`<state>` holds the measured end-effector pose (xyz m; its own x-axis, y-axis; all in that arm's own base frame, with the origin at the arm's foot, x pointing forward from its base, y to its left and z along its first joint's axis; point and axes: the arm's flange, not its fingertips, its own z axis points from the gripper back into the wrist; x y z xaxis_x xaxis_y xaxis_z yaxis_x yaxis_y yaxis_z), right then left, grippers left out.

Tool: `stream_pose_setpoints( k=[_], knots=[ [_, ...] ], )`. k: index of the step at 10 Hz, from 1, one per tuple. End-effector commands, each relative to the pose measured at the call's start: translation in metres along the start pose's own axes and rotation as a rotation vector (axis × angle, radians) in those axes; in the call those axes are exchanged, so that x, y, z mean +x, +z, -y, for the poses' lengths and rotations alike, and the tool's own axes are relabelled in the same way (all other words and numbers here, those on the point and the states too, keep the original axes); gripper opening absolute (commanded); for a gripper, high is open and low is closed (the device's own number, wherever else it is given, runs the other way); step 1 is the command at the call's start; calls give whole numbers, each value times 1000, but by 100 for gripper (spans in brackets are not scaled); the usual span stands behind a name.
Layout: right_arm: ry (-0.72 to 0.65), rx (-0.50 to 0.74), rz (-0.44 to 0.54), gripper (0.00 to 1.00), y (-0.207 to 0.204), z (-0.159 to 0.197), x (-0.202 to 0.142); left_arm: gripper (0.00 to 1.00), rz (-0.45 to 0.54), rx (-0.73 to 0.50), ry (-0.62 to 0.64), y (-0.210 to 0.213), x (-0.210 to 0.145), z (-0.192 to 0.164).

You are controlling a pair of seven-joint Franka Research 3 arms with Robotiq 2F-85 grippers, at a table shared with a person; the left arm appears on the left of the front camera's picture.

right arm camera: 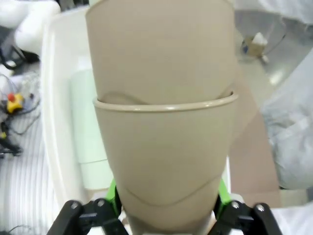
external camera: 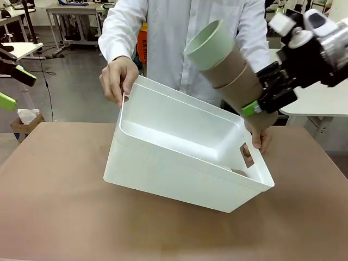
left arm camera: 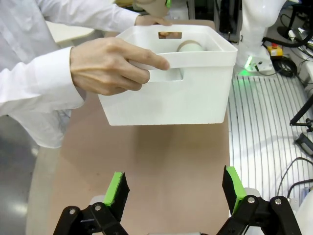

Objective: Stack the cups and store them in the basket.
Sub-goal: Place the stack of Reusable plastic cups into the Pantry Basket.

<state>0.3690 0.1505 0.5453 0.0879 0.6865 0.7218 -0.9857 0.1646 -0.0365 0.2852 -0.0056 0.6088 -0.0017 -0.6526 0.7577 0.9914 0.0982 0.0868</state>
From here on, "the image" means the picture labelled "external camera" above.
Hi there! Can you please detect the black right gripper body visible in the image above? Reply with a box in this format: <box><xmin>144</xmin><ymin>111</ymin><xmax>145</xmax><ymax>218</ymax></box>
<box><xmin>277</xmin><ymin>35</ymin><xmax>340</xmax><ymax>88</ymax></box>

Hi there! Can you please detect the tall pale green cup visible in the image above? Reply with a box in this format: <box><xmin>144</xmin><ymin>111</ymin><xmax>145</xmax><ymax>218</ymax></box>
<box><xmin>185</xmin><ymin>18</ymin><xmax>235</xmax><ymax>69</ymax></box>

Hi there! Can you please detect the white plastic basket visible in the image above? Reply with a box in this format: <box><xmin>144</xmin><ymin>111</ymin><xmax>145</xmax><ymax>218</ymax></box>
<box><xmin>102</xmin><ymin>74</ymin><xmax>275</xmax><ymax>214</ymax></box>

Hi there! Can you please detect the person's left forearm white sleeve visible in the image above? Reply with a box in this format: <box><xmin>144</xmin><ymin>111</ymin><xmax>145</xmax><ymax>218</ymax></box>
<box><xmin>251</xmin><ymin>40</ymin><xmax>272</xmax><ymax>74</ymax></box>

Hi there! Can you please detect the person's right forearm white sleeve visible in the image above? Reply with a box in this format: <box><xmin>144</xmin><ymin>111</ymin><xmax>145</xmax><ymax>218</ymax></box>
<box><xmin>97</xmin><ymin>24</ymin><xmax>136</xmax><ymax>65</ymax></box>

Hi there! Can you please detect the person's left hand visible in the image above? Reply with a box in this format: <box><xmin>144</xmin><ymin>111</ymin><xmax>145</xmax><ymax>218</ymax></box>
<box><xmin>241</xmin><ymin>119</ymin><xmax>273</xmax><ymax>159</ymax></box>

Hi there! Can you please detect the person's right hand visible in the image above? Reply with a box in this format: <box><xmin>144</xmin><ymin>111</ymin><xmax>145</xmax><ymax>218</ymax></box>
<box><xmin>99</xmin><ymin>58</ymin><xmax>140</xmax><ymax>108</ymax></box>

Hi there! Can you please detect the white crumpled paper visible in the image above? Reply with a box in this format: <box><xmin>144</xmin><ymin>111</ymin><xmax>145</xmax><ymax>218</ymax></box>
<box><xmin>16</xmin><ymin>108</ymin><xmax>41</xmax><ymax>126</ymax></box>

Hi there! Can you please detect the small white table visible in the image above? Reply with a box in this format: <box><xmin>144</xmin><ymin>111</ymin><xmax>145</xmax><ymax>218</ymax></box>
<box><xmin>0</xmin><ymin>42</ymin><xmax>44</xmax><ymax>62</ymax></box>

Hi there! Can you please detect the cardboard box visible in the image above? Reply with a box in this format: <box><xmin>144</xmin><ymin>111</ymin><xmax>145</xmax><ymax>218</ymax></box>
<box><xmin>10</xmin><ymin>113</ymin><xmax>46</xmax><ymax>142</ymax></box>

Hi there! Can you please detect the white table with white legs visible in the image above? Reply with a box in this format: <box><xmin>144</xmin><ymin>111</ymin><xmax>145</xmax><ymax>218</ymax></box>
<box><xmin>268</xmin><ymin>47</ymin><xmax>348</xmax><ymax>141</ymax></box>

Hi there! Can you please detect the black slanted pole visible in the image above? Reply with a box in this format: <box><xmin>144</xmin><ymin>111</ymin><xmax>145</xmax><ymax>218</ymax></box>
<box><xmin>22</xmin><ymin>0</ymin><xmax>39</xmax><ymax>45</ymax></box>

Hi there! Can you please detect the person in white shirt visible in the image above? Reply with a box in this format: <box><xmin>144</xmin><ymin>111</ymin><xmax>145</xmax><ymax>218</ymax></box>
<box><xmin>97</xmin><ymin>0</ymin><xmax>272</xmax><ymax>109</ymax></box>

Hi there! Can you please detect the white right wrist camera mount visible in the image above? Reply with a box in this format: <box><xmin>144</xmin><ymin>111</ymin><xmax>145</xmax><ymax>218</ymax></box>
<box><xmin>268</xmin><ymin>12</ymin><xmax>296</xmax><ymax>36</ymax></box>

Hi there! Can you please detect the grey metal frame desk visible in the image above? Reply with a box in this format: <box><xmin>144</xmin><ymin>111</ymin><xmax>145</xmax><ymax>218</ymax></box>
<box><xmin>45</xmin><ymin>4</ymin><xmax>109</xmax><ymax>55</ymax></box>

